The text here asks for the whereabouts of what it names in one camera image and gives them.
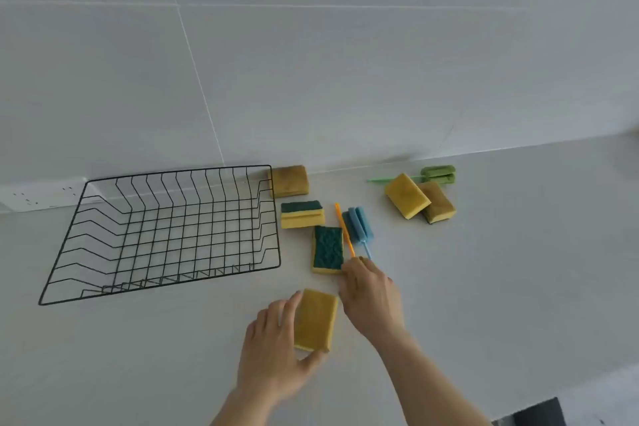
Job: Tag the white wall socket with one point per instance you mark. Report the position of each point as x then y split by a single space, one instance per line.
45 193

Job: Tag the dark object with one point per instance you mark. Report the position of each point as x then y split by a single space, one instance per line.
534 413

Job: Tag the brownish sponge with dark base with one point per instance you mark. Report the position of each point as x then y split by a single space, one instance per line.
440 203

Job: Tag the person's right forearm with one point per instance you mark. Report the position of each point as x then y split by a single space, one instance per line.
424 385

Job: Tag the plain yellow sponge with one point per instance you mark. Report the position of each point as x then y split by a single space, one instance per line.
315 321

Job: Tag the brownish yellow sponge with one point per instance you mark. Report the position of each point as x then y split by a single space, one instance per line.
289 181

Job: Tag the blue sponge brush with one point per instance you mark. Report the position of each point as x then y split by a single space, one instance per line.
358 227

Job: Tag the grooved yellow green sponge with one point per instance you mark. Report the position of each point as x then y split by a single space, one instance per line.
301 216

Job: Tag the person's right thumb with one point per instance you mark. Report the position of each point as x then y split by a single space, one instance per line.
347 286

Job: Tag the green sponge brush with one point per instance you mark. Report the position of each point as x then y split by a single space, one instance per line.
439 174

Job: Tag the bright yellow sponge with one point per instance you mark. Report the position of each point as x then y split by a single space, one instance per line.
407 195

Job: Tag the person's left thumb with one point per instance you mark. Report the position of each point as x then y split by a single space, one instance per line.
312 364

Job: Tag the person's left middle finger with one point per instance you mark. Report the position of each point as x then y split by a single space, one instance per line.
272 318

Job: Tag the person's left forearm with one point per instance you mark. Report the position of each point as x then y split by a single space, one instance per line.
249 410

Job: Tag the person's right hand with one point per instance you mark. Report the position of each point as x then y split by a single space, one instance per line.
374 306

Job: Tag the flat yellow green sponge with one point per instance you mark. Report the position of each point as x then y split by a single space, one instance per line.
328 248

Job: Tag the person's left hand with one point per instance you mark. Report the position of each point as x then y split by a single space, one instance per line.
269 356

